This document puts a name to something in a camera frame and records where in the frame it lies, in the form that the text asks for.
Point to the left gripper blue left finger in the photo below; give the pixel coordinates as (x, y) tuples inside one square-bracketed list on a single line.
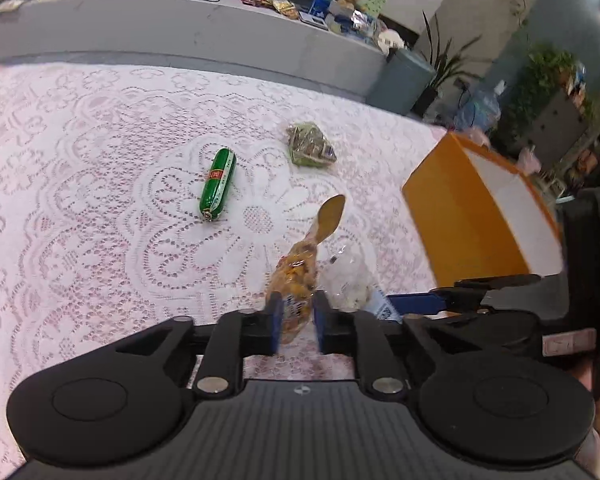
[(274, 312)]

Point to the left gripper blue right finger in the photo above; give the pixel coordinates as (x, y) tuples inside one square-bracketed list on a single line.
[(321, 313)]

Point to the gold-topped cracker snack bag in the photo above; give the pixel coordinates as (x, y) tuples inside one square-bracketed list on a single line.
[(295, 277)]

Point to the clear bag white candy balls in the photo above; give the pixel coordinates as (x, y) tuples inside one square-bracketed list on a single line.
[(350, 286)]

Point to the green sausage stick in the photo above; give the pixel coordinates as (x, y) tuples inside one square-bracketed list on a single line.
[(215, 189)]

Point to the orange white storage box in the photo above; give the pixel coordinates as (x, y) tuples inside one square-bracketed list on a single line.
[(478, 215)]

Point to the small green mixed snack packet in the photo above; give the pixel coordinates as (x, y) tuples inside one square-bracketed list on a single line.
[(308, 146)]

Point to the white lace tablecloth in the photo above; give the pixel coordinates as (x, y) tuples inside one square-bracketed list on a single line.
[(101, 172)]

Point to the grey round trash bin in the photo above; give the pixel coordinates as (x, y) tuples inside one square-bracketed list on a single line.
[(401, 82)]

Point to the tall leafy plant right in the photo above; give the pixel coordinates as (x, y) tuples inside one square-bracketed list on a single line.
[(446, 64)]

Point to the long grey TV cabinet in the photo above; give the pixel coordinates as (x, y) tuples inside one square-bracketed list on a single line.
[(192, 33)]

